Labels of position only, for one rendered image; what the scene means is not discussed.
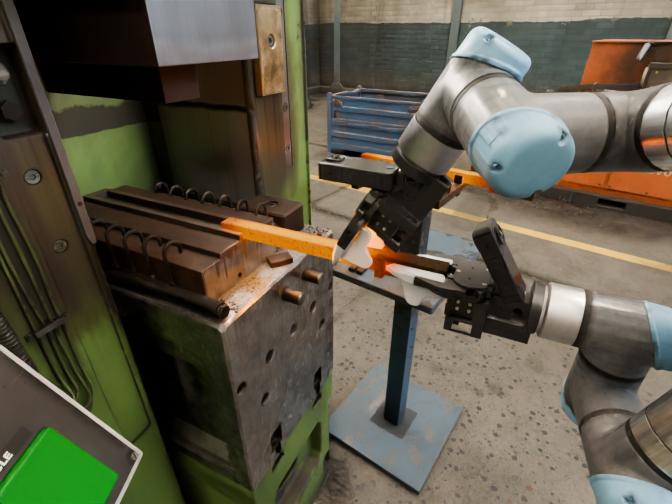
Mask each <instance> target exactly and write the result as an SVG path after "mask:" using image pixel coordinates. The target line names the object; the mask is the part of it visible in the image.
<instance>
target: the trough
mask: <svg viewBox="0 0 672 504"><path fill-rule="evenodd" d="M95 197H99V198H103V199H107V200H111V201H115V202H119V203H123V204H127V205H131V206H135V207H139V208H143V209H147V210H151V211H155V212H159V213H163V214H167V215H171V216H176V217H180V218H184V219H188V220H192V221H196V222H200V223H204V224H208V225H212V226H216V227H220V228H221V222H222V221H224V220H226V219H225V218H221V217H216V216H212V215H208V214H204V213H199V212H195V211H191V210H187V209H182V208H178V207H174V206H169V205H165V204H161V203H157V202H152V201H148V200H144V199H140V198H135V197H131V196H127V195H123V194H118V193H114V192H110V191H106V192H103V193H100V194H98V195H95Z"/></svg>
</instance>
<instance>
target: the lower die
mask: <svg viewBox="0 0 672 504"><path fill-rule="evenodd" d="M106 191H110V192H114V193H118V194H123V195H127V196H131V197H135V198H140V199H144V200H148V201H152V202H157V203H161V204H165V205H169V206H174V207H178V208H182V209H187V210H191V211H195V212H199V213H204V214H208V215H212V216H216V217H221V218H225V219H228V218H230V217H234V218H239V219H244V220H248V221H253V222H257V223H262V224H267V225H271V226H274V224H273V217H268V216H264V215H259V214H258V216H255V215H254V213H250V212H246V211H241V210H239V211H236V209H232V208H227V207H223V206H221V207H218V205H214V204H209V203H205V202H204V204H201V202H200V201H195V200H191V199H188V200H184V198H182V197H177V196H173V195H172V196H169V195H168V194H164V193H159V192H157V193H154V191H150V190H145V189H141V188H136V187H132V186H127V185H124V186H121V187H118V188H115V189H112V190H111V189H107V188H105V189H102V190H99V191H96V192H93V193H90V194H88V195H85V196H83V198H84V201H83V202H84V205H85V208H86V211H87V214H88V216H89V217H90V218H91V220H92V221H93V220H96V219H102V220H104V221H105V222H106V223H107V224H108V227H109V226H110V225H112V224H120V225H121V226H123V227H124V229H125V232H127V231H129V230H131V229H138V230H139V231H141V232H142V234H143V237H144V239H145V238H146V237H147V236H149V235H152V234H156V235H158V236H159V237H160V238H161V240H162V243H163V245H162V246H161V247H159V245H158V241H157V239H155V238H152V239H150V240H149V241H148V242H147V244H146V250H147V254H148V257H149V261H150V264H151V268H152V272H153V273H154V275H155V278H157V279H158V280H161V281H163V282H166V283H167V282H168V277H167V273H166V269H165V266H164V262H163V258H162V249H163V247H164V245H165V244H166V243H167V242H168V241H170V240H177V241H178V242H180V244H181V246H182V250H183V252H182V253H180V254H179V251H178V247H177V245H176V244H172V245H170V246H169V247H168V248H167V251H166V256H167V260H168V264H169V267H170V271H171V275H172V279H173V280H174V282H175V285H177V286H179V287H181V288H184V289H187V290H190V291H193V292H196V293H199V294H202V295H205V296H208V297H211V298H214V299H217V298H218V297H219V296H221V295H222V294H223V293H224V292H226V291H227V290H228V289H229V288H231V287H232V286H233V285H234V284H236V283H237V282H238V281H239V280H241V279H242V278H243V277H245V276H246V275H247V274H248V273H249V272H251V271H252V270H253V269H254V268H256V267H257V266H258V265H260V264H261V263H262V262H263V261H265V260H266V256H269V255H272V254H273V253H275V252H276V247H275V246H272V245H268V244H264V243H260V242H256V241H252V240H248V239H245V240H244V237H243V233H240V232H236V231H232V230H228V229H224V228H220V227H216V226H212V225H208V224H204V223H200V222H196V221H192V220H188V219H184V218H180V217H176V216H171V215H167V214H163V213H159V212H155V211H151V210H147V209H143V208H139V207H135V206H131V205H127V204H123V203H119V202H115V201H111V200H107V199H103V198H99V197H95V195H98V194H100V193H103V192H106ZM92 228H93V231H94V234H95V237H96V240H97V243H95V244H96V246H97V249H98V252H99V255H100V256H101V257H102V260H104V261H105V262H108V263H111V264H112V259H111V256H110V253H109V250H108V247H107V244H106V241H105V238H104V233H105V228H104V225H103V224H102V223H96V224H94V225H93V227H92ZM122 239H123V236H122V233H121V230H120V229H119V228H113V229H112V230H110V232H109V240H110V243H111V246H112V249H113V252H114V255H115V258H116V261H117V262H118V263H119V266H121V267H123V268H126V269H130V266H129V263H128V259H127V256H126V253H125V250H124V247H123V243H122ZM142 243H143V242H142ZM142 243H141V242H140V238H139V235H138V234H137V233H132V234H130V235H129V236H128V238H127V245H128V248H129V251H130V255H131V258H132V261H133V265H134V267H135V268H136V270H137V272H139V273H140V274H143V275H146V276H148V274H149V273H148V270H147V266H146V263H145V259H144V256H143V252H142ZM240 272H241V273H242V275H241V277H240V278H238V274H239V273H240Z"/></svg>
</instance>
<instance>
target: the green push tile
mask: <svg viewBox="0 0 672 504"><path fill-rule="evenodd" d="M118 476H119V475H118V474H117V473H116V472H114V471H113V470H112V469H110V468H109V467H107V466H106V465H104V464H103V463H102V462H100V461H99V460H97V459H96V458H94V457H93V456H91V455H90V454H89V453H87V452H86V451H84V450H83V449H81V448H80V447H79V446H77V445H76V444H74V443H73V442H71V441H70V440H69V439H67V438H66V437H64V436H63V435H61V434H60V433H58V432H57V431H56V430H54V429H53V428H50V427H47V428H45V429H43V430H41V431H40V432H39V433H38V434H37V436H36V437H35V438H34V440H33V441H32V442H31V444H30V445H29V446H28V448H27V449H26V450H25V451H24V453H23V454H22V455H21V457H20V458H19V459H18V461H17V462H16V463H15V465H14V466H13V467H12V469H11V470H10V471H9V472H8V474H7V475H6V476H5V478H4V479H3V480H2V482H1V483H0V504H105V503H106V501H107V499H108V497H109V495H110V493H111V491H112V489H113V487H114V485H115V483H116V481H117V479H118Z"/></svg>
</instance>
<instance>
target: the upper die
mask: <svg viewBox="0 0 672 504"><path fill-rule="evenodd" d="M13 2H14V5H15V7H16V10H17V13H18V16H19V19H20V22H21V24H22V27H23V30H24V33H25V36H26V39H27V42H28V45H29V47H30V50H31V53H32V56H33V59H34V61H39V62H60V63H81V64H101V65H122V66H143V67H168V66H179V65H190V64H202V63H213V62H224V61H235V60H247V59H257V58H258V48H257V36H256V25H255V14H254V3H253V0H13Z"/></svg>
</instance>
